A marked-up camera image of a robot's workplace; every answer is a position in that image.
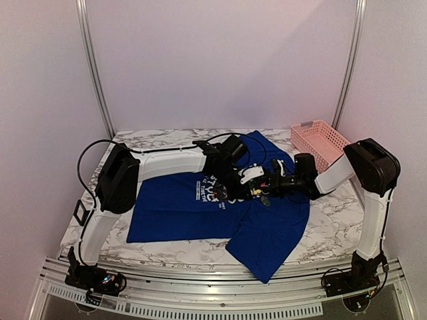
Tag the aluminium front rail frame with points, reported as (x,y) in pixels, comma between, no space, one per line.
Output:
(218,291)

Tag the blue printed t-shirt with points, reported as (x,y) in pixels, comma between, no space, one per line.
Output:
(189,206)

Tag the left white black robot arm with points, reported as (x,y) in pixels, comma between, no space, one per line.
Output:
(126,169)

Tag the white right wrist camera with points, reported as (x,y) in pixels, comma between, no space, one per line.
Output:
(279,168)

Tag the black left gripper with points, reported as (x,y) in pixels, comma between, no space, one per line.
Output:
(241,194)

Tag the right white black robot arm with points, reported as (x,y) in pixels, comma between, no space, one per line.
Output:
(372,165)

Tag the left aluminium corner post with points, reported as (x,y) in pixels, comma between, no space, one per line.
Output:
(84,25)

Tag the silver round brooch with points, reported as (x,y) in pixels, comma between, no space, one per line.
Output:
(265,201)

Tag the right aluminium corner post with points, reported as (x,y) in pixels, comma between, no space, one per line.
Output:
(357,31)

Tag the pink perforated plastic basket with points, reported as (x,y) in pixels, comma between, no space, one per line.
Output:
(319,139)

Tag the aluminium corner post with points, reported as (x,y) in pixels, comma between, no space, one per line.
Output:
(357,31)
(84,25)

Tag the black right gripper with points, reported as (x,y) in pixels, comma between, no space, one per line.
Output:
(265,182)

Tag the black box with flower brooch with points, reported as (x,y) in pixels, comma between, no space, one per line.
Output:
(81,213)

